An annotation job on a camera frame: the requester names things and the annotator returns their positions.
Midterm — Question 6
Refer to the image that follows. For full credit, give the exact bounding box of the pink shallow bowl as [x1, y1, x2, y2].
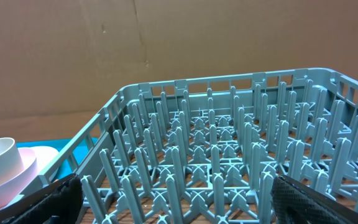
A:
[0, 147, 38, 208]

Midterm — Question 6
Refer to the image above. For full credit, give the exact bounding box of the pink plate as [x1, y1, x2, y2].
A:
[31, 146, 58, 172]

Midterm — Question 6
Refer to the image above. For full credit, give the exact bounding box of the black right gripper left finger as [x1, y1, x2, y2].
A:
[0, 174, 83, 224]

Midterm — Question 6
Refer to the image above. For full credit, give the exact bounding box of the grey dishwasher rack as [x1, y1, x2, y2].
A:
[19, 68, 358, 223]

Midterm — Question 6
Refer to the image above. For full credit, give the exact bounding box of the teal plastic tray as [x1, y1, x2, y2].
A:
[17, 138, 88, 180]

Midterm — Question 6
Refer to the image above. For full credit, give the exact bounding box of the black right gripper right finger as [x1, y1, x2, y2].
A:
[271, 175, 358, 224]

